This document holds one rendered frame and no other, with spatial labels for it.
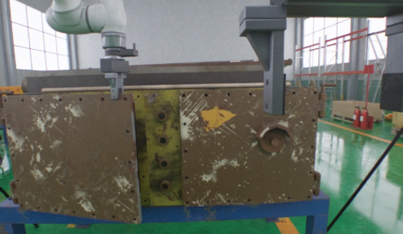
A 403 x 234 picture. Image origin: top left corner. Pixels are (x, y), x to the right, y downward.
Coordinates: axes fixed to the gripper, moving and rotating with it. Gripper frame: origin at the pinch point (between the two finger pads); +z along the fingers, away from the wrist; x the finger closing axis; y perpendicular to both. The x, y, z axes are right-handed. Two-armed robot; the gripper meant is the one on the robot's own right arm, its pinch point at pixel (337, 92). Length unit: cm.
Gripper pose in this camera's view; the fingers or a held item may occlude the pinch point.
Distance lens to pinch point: 25.2
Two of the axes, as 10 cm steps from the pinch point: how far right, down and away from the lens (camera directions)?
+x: 10.0, -0.2, -0.1
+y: 0.0, 1.3, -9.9
